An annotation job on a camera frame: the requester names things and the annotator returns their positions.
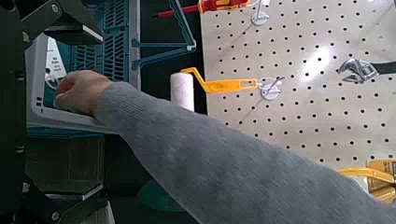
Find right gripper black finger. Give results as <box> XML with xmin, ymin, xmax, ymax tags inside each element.
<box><xmin>19</xmin><ymin>0</ymin><xmax>105</xmax><ymax>50</ymax></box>
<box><xmin>18</xmin><ymin>182</ymin><xmax>109</xmax><ymax>224</ymax></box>

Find forearm in grey sleeve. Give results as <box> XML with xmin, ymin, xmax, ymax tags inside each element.
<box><xmin>92</xmin><ymin>81</ymin><xmax>396</xmax><ymax>224</ymax></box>

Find blue crate with grey rim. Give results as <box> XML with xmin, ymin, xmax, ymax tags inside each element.
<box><xmin>24</xmin><ymin>0</ymin><xmax>198</xmax><ymax>139</ymax></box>

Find person's bare hand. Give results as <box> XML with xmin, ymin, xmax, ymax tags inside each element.
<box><xmin>53</xmin><ymin>69</ymin><xmax>114</xmax><ymax>118</ymax></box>

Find yellow paint roller white sleeve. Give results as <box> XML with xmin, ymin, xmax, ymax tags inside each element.
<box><xmin>169</xmin><ymin>66</ymin><xmax>260</xmax><ymax>112</ymax></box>

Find red yellow screwdriver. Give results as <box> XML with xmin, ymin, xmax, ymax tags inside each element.
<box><xmin>151</xmin><ymin>0</ymin><xmax>252</xmax><ymax>19</ymax></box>

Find white pegboard hook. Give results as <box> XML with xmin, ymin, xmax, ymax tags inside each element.
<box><xmin>258</xmin><ymin>76</ymin><xmax>286</xmax><ymax>101</ymax></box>
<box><xmin>250</xmin><ymin>0</ymin><xmax>272</xmax><ymax>26</ymax></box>

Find white pegboard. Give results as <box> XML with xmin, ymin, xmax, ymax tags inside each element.
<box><xmin>199</xmin><ymin>0</ymin><xmax>396</xmax><ymax>188</ymax></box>

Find black adjustable wrench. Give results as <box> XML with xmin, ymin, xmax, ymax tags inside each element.
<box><xmin>337</xmin><ymin>58</ymin><xmax>396</xmax><ymax>84</ymax></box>

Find yellow pliers in package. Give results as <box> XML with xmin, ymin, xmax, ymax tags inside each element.
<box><xmin>337</xmin><ymin>159</ymin><xmax>396</xmax><ymax>203</ymax></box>

